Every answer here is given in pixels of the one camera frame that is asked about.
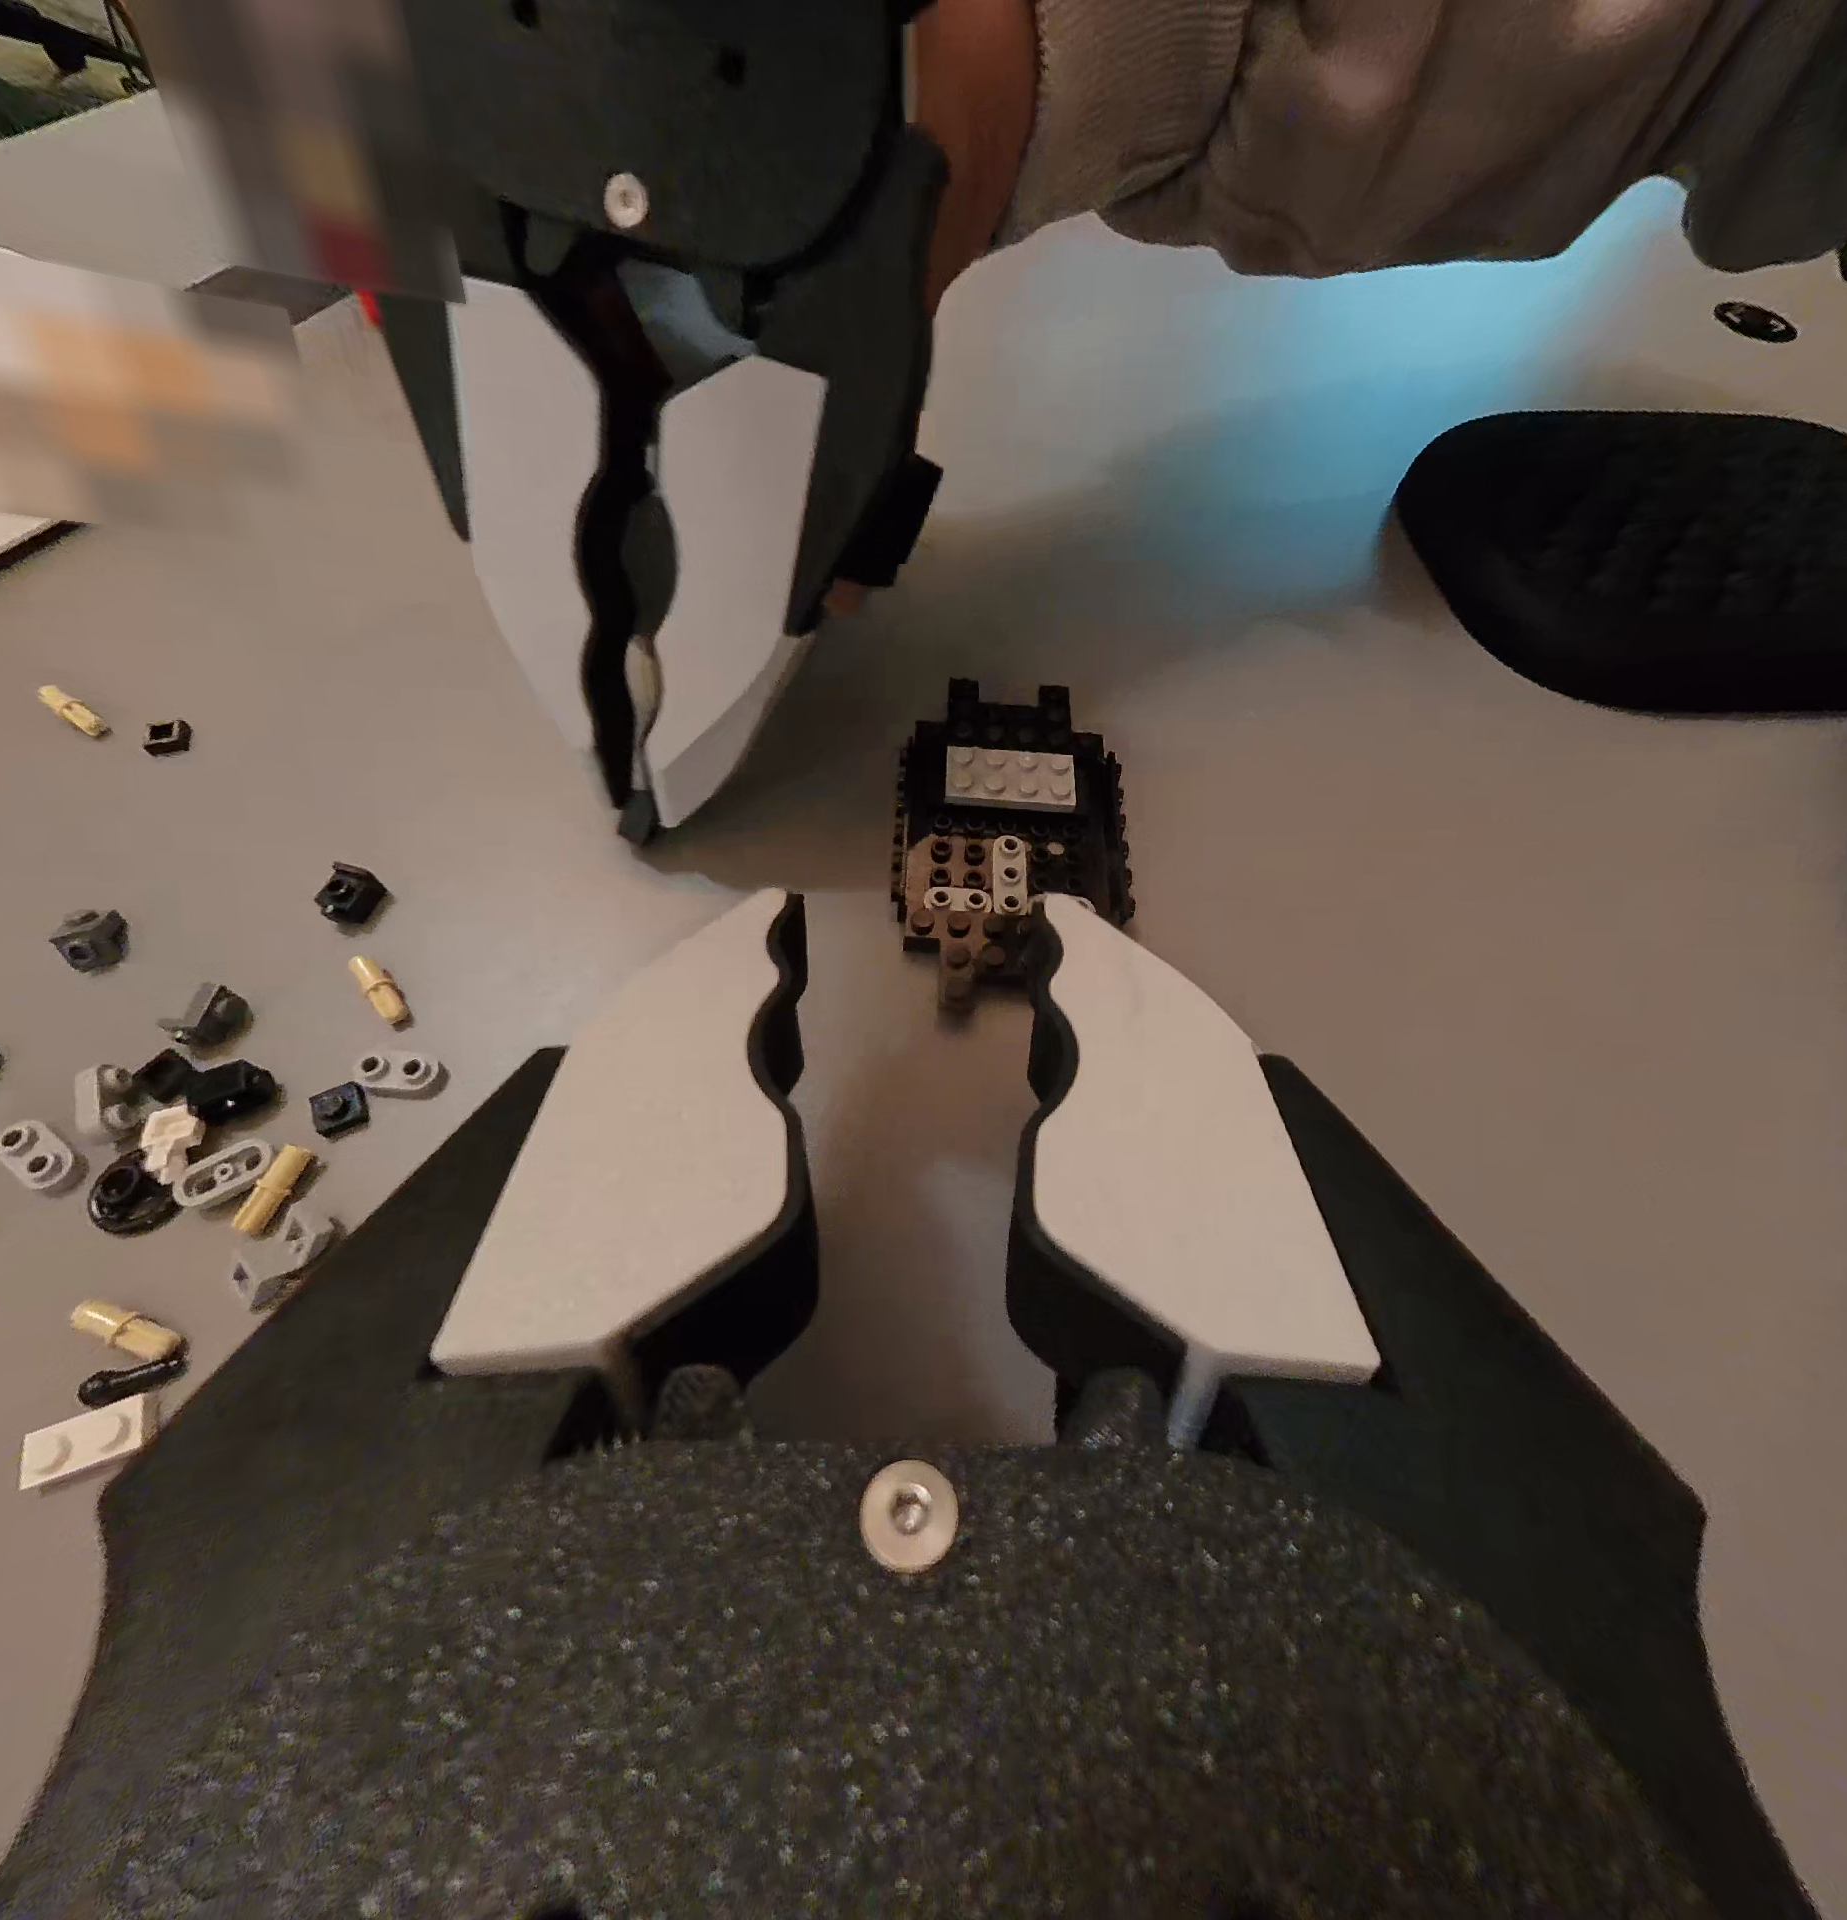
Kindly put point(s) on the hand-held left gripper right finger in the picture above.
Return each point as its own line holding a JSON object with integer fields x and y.
{"x": 1193, "y": 1201}

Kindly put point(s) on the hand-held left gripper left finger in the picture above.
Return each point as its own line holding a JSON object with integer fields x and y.
{"x": 623, "y": 1171}

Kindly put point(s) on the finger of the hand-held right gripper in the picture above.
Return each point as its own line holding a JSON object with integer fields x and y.
{"x": 736, "y": 601}
{"x": 525, "y": 511}

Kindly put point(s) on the black toy brick car chassis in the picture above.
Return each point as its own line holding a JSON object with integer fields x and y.
{"x": 998, "y": 840}

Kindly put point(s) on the person's right forearm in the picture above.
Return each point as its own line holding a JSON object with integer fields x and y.
{"x": 1163, "y": 136}

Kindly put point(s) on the grey desk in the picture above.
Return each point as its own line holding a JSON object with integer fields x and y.
{"x": 1464, "y": 976}

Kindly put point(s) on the black desk grommet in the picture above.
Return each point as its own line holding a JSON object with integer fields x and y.
{"x": 1754, "y": 323}

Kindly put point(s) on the pile of loose toy bricks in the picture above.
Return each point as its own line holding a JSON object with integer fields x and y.
{"x": 400, "y": 1073}

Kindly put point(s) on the small black square brick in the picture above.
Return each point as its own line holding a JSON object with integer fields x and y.
{"x": 168, "y": 737}

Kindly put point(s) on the tan toy pin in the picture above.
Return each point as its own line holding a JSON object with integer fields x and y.
{"x": 72, "y": 710}

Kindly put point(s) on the black lever brick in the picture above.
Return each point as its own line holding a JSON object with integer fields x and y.
{"x": 128, "y": 1376}

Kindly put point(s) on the black mesh chair cushion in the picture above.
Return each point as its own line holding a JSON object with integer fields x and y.
{"x": 1658, "y": 556}

